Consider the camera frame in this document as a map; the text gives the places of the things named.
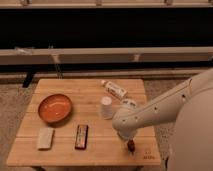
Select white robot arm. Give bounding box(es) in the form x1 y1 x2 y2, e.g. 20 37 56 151
112 68 213 171

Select white sponge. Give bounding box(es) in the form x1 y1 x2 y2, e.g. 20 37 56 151
37 127 54 150

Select white paper cup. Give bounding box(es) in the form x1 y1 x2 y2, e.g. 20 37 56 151
101 96 114 119

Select white plastic bottle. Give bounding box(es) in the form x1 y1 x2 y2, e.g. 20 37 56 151
101 80 128 100

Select dark chocolate bar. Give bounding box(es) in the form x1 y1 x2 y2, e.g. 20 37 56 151
75 125 89 150

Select wooden table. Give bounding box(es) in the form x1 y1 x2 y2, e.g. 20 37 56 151
7 79 161 167

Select orange bowl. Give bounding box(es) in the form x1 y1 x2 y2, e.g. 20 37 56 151
38 94 73 124

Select grey metal rail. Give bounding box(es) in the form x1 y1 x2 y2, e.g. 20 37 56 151
0 46 213 65

